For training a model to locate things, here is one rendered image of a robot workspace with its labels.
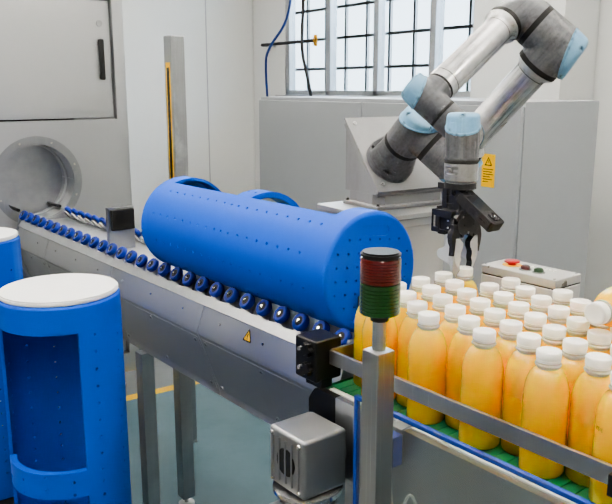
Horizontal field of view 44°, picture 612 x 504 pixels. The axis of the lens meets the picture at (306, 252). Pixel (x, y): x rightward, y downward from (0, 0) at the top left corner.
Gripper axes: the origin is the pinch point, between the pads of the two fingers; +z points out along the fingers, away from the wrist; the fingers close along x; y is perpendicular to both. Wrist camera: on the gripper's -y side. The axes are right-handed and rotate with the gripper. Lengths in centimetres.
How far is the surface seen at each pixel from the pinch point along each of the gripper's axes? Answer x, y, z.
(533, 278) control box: -7.9, -13.1, 0.4
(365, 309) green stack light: 55, -27, -8
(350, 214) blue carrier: 20.6, 15.8, -13.0
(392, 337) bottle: 32.6, -10.4, 6.2
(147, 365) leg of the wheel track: 25, 114, 52
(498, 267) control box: -8.1, -3.4, -0.2
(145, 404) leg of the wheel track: 26, 114, 66
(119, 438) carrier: 62, 54, 44
